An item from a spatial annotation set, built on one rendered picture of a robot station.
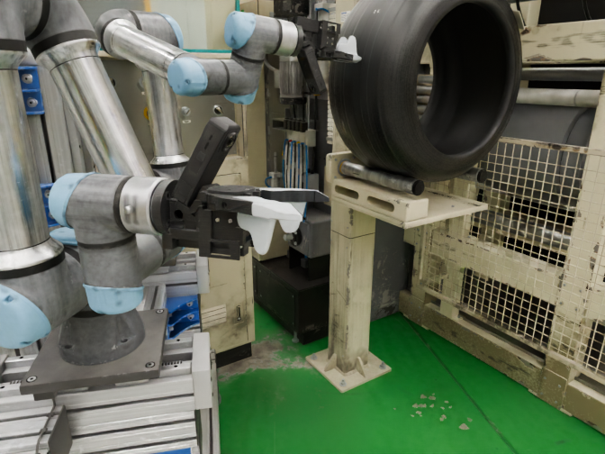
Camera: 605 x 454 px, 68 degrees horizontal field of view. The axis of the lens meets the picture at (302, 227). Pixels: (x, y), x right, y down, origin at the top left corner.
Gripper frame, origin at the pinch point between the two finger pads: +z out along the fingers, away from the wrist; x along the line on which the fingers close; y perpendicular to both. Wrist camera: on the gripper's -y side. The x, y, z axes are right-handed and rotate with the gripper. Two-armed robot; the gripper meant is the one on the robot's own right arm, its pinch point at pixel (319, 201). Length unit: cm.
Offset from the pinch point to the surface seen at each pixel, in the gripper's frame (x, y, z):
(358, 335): -122, 72, -6
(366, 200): -88, 11, -3
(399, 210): -78, 12, 7
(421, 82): -140, -30, 11
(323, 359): -128, 89, -21
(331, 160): -98, 0, -16
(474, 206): -98, 13, 30
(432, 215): -86, 14, 17
